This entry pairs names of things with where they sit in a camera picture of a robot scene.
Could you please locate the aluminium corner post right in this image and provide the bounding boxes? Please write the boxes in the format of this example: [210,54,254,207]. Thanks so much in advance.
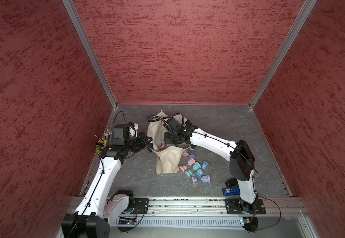
[249,0,317,111]

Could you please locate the purple hourglass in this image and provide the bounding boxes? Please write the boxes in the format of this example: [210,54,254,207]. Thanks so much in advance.
[191,175,211,185]

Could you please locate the pink hourglass pile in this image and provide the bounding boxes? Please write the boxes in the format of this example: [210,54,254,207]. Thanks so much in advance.
[179,157,196,173]
[160,140,167,151]

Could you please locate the black stapler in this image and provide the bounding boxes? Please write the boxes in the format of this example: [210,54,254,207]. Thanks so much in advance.
[225,178,239,187]

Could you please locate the teal hourglass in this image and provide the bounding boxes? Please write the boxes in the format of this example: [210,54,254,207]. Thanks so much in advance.
[184,162,201,178]

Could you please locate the yellow pen holder cup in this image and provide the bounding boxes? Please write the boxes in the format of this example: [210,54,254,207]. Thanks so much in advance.
[95,130,113,155]

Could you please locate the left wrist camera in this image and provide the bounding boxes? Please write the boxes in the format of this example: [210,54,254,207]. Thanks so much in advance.
[112,123,139,145]

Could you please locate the blue hourglass upper pile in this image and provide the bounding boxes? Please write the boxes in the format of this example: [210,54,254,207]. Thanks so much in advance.
[182,145,196,159]

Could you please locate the cream canvas bag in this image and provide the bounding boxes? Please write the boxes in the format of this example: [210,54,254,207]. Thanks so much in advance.
[147,111,189,175]

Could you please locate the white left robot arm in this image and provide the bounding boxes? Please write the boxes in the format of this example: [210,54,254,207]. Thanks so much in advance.
[61,132,152,238]

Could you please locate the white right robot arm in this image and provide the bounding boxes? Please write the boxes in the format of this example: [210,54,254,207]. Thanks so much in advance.
[163,118,257,204]

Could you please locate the blue stapler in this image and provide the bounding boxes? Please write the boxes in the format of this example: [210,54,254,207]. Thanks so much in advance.
[222,186,240,196]

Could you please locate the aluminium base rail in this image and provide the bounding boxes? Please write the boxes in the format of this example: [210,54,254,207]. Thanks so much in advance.
[71,196,307,216]

